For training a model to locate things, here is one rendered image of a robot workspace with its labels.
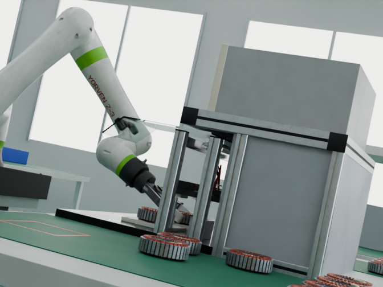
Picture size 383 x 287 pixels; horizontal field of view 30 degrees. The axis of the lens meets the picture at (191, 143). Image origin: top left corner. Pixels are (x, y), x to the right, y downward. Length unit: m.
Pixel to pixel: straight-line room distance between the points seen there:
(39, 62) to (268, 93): 0.82
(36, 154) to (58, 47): 5.58
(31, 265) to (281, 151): 0.85
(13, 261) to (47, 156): 6.70
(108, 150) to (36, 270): 1.30
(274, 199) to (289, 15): 5.42
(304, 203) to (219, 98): 0.40
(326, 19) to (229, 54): 5.10
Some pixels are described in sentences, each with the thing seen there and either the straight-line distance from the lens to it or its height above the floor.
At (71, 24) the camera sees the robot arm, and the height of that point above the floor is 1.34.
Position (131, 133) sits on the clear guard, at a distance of 2.18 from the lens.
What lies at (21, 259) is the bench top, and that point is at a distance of 1.18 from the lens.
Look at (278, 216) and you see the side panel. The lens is 1.81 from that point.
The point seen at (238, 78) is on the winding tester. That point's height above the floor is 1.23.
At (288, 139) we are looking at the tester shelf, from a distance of 1.81.
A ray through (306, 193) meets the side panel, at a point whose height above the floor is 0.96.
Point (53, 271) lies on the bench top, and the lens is 1.15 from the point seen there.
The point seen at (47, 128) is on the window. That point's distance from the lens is 7.91.
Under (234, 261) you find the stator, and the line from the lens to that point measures 1.67.
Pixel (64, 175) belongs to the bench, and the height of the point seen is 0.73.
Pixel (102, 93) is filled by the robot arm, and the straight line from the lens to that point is 2.55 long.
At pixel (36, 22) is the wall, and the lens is 8.27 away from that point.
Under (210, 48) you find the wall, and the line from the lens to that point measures 7.29.
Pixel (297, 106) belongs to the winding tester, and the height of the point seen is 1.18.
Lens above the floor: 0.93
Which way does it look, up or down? 3 degrees up
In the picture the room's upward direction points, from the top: 12 degrees clockwise
